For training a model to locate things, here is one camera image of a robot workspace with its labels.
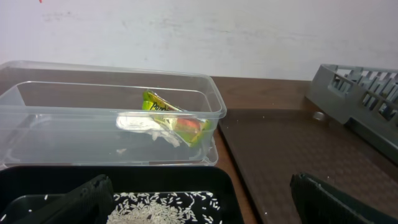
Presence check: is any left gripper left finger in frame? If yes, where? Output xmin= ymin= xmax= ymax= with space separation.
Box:
xmin=13 ymin=174 xmax=115 ymax=224

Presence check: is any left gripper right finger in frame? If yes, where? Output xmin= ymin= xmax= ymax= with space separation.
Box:
xmin=290 ymin=172 xmax=397 ymax=224

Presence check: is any pile of rice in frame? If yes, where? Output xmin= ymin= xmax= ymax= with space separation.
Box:
xmin=107 ymin=191 xmax=224 ymax=224

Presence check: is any green yellow snack wrapper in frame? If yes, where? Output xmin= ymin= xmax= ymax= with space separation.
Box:
xmin=142 ymin=90 xmax=212 ymax=147

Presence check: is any black waste tray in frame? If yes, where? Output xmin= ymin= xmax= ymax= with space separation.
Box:
xmin=1 ymin=166 xmax=244 ymax=223

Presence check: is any grey dishwasher rack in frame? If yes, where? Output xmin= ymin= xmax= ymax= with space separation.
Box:
xmin=305 ymin=64 xmax=397 ymax=163

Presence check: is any brown serving tray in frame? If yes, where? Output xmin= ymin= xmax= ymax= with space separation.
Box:
xmin=219 ymin=109 xmax=397 ymax=223

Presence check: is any crumpled white tissue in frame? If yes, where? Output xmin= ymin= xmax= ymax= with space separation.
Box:
xmin=116 ymin=115 xmax=182 ymax=147

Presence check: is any clear plastic bin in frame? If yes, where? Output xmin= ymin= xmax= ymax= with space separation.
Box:
xmin=1 ymin=61 xmax=227 ymax=169

